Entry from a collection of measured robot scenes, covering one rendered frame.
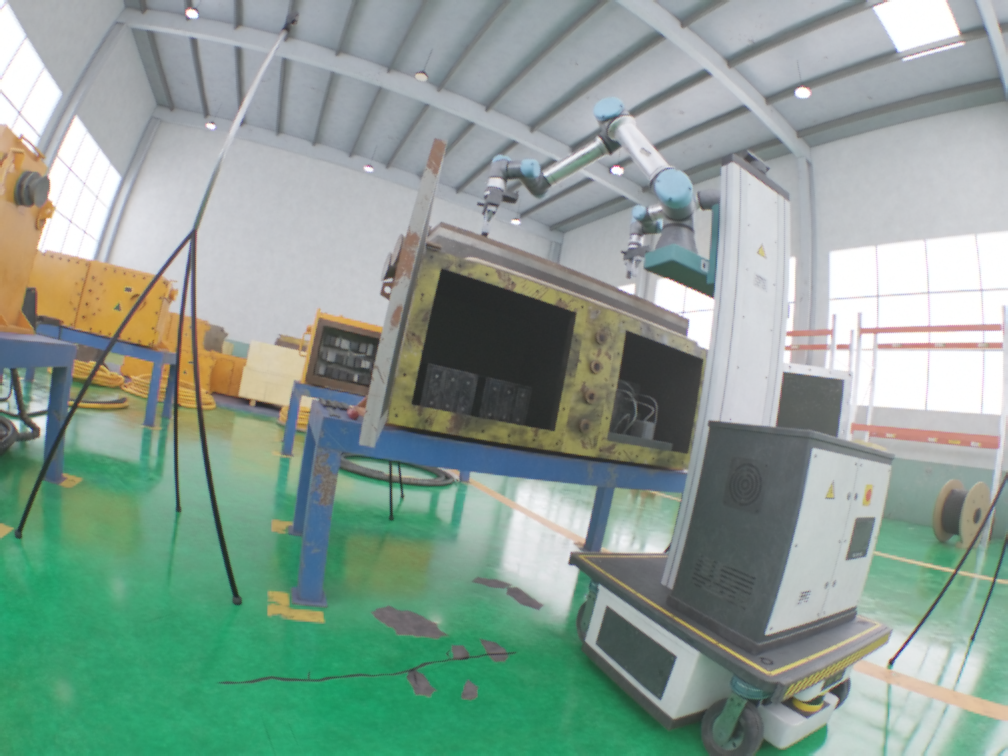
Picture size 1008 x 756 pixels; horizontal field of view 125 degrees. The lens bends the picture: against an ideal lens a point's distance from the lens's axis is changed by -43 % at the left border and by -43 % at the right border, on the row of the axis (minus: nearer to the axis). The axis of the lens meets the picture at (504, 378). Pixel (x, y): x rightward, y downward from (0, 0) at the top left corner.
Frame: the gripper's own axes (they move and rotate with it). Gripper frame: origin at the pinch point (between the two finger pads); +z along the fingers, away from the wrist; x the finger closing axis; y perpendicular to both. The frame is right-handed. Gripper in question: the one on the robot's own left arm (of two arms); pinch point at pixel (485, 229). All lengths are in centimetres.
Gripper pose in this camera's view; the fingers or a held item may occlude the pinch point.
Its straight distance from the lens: 172.9
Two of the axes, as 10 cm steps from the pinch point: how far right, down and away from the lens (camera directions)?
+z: -1.9, 9.8, -0.7
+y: -9.6, -2.0, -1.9
